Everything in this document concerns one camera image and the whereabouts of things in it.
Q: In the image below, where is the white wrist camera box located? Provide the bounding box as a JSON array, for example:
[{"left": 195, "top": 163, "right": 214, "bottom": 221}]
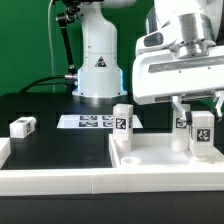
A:
[{"left": 135, "top": 31, "right": 176, "bottom": 56}]

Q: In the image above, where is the white U-shaped obstacle fence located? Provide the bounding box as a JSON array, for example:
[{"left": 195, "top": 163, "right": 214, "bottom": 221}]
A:
[{"left": 0, "top": 134, "right": 224, "bottom": 197}]

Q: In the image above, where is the white square table top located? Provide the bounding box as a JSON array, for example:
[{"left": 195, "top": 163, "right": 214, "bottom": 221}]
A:
[{"left": 109, "top": 133, "right": 224, "bottom": 168}]

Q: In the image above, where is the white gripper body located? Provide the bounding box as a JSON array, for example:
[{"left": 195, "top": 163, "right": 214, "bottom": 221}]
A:
[{"left": 132, "top": 46, "right": 224, "bottom": 105}]

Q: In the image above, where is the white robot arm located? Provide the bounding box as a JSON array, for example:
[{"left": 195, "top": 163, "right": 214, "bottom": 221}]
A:
[{"left": 74, "top": 0, "right": 224, "bottom": 123}]

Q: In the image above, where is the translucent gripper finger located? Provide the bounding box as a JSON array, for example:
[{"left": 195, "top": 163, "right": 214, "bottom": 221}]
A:
[
  {"left": 172, "top": 96, "right": 192, "bottom": 126},
  {"left": 214, "top": 91, "right": 224, "bottom": 122}
]

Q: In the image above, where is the white marker base plate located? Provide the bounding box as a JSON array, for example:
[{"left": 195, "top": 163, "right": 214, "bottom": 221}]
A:
[{"left": 56, "top": 114, "right": 144, "bottom": 129}]

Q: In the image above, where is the black cable bundle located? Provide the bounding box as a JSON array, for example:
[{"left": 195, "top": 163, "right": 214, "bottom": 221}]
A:
[{"left": 19, "top": 75, "right": 80, "bottom": 94}]

